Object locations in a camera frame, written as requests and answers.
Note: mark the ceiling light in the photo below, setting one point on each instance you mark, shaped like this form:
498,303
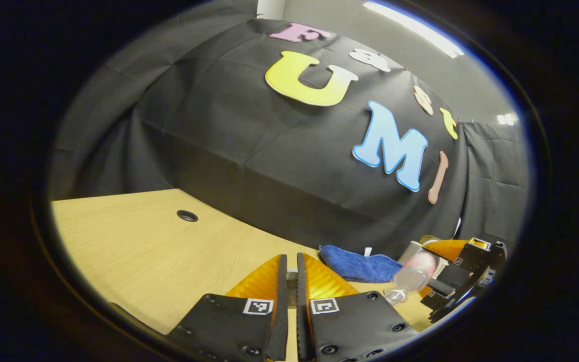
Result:
506,119

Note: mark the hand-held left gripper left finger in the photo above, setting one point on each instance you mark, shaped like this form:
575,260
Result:
280,311

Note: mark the black backdrop cloth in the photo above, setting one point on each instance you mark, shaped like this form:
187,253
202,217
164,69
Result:
219,125

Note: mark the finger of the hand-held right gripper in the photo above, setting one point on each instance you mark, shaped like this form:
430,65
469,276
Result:
465,261
438,299

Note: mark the clear water bottle pink label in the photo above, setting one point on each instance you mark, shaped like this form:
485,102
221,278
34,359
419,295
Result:
415,274

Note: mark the blue towel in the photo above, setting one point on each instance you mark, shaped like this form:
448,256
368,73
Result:
355,266

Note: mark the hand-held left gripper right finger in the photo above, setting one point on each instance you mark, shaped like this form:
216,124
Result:
303,322

